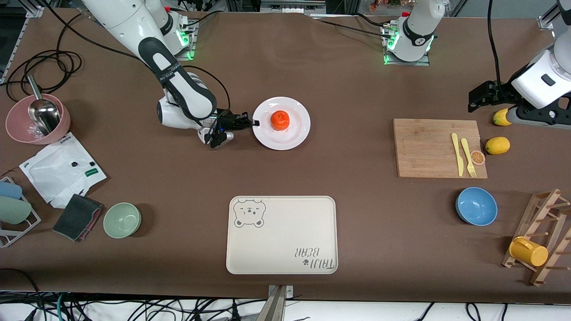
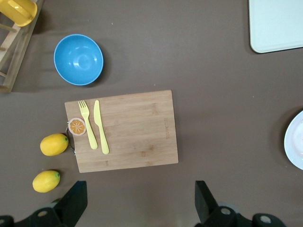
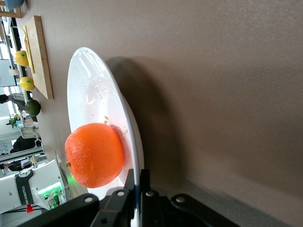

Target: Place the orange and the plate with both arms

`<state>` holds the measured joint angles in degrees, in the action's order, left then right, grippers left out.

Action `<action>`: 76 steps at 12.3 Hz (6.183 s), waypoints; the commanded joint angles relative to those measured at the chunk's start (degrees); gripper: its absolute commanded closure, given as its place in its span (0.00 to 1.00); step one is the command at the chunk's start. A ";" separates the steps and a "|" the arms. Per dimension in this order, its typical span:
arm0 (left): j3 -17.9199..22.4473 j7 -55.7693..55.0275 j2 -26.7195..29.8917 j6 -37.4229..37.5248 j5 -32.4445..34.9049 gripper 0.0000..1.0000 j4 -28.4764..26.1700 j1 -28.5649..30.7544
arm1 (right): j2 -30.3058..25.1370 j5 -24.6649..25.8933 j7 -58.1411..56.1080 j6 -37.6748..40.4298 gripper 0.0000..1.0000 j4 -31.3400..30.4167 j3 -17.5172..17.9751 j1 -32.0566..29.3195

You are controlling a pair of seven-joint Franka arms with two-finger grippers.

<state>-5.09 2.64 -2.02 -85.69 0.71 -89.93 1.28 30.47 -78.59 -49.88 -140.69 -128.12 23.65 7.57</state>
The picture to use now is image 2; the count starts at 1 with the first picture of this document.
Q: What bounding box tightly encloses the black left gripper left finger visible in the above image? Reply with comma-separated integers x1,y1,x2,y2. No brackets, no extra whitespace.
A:
29,181,88,227

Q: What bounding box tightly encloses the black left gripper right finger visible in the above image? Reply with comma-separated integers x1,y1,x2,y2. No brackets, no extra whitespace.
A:
195,181,249,227

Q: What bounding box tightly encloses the white round plate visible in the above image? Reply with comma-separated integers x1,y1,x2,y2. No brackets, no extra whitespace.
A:
284,110,303,170

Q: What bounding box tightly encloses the yellow lemon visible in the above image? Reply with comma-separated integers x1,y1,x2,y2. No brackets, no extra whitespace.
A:
40,133,69,157
32,170,61,193

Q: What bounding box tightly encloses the toy orange slice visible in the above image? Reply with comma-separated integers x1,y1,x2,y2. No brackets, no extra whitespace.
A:
68,117,86,137

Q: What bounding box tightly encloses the yellow plastic fork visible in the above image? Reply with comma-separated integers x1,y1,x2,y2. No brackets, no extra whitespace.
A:
78,100,98,150

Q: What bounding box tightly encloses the yellow plastic knife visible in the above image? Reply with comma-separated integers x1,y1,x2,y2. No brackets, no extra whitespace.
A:
93,100,110,155

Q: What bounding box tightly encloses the bamboo cutting board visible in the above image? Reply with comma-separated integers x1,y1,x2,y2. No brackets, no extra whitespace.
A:
64,89,179,174

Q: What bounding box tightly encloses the blue bowl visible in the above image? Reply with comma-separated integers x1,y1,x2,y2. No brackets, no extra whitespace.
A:
53,34,104,86

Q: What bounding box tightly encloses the wooden cup rack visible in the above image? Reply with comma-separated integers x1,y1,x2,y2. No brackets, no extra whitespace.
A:
0,0,45,93

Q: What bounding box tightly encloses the cream tray with bear print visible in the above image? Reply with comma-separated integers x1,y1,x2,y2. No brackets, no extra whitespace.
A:
248,0,303,54

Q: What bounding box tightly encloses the yellow cup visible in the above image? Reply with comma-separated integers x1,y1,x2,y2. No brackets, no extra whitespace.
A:
0,0,38,26

